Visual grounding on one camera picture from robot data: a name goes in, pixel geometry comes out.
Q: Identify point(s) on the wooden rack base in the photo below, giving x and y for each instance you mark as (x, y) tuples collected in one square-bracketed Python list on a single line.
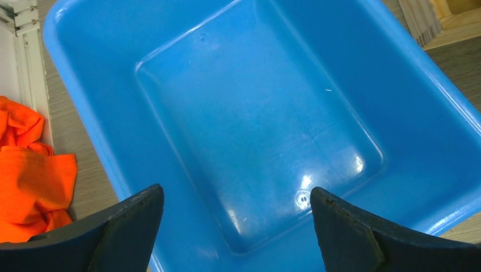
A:
[(436, 23)]

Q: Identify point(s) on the orange cloth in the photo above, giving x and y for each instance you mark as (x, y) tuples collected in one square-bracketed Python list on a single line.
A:
[(37, 186)]

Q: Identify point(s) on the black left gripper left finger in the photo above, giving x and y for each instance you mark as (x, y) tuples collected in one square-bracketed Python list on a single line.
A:
[(118, 238)]

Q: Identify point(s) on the blue plastic bin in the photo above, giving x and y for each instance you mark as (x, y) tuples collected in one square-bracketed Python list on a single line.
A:
[(238, 109)]

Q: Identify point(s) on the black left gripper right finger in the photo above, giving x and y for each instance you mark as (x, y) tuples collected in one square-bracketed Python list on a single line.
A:
[(353, 239)]

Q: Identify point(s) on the aluminium frame rail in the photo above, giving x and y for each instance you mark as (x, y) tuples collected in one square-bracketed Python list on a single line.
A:
[(21, 22)]

